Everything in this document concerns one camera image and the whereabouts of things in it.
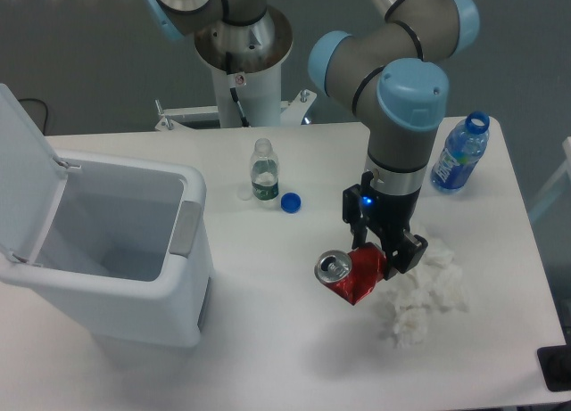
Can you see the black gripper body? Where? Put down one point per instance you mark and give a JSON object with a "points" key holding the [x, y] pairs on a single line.
{"points": [[385, 215]]}

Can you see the crushed red soda can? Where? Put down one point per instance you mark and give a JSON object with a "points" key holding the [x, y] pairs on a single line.
{"points": [[352, 275]]}

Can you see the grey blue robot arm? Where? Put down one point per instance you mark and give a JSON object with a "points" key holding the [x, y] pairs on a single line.
{"points": [[390, 81]]}

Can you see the white trash can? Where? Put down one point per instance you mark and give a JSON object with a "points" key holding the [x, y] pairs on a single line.
{"points": [[116, 244]]}

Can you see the white trash can lid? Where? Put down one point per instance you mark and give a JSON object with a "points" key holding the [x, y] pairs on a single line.
{"points": [[24, 166]]}

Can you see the crumpled white tissue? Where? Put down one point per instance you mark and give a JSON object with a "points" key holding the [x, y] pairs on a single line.
{"points": [[406, 305]]}

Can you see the blue bottle cap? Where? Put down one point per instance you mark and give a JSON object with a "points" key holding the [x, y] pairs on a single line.
{"points": [[290, 202]]}

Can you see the clear green label bottle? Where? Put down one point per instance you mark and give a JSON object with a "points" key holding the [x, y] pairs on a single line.
{"points": [[264, 171]]}

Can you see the white bottle cap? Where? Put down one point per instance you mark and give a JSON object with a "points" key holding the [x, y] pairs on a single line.
{"points": [[244, 194]]}

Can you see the blue plastic bottle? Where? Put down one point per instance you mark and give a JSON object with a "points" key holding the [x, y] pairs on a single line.
{"points": [[463, 148]]}

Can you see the black device at edge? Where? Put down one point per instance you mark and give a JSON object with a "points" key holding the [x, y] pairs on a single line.
{"points": [[555, 364]]}

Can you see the white furniture at right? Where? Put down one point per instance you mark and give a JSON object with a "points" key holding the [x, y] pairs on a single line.
{"points": [[553, 188]]}

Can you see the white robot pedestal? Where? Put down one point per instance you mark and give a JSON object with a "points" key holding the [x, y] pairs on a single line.
{"points": [[246, 70]]}

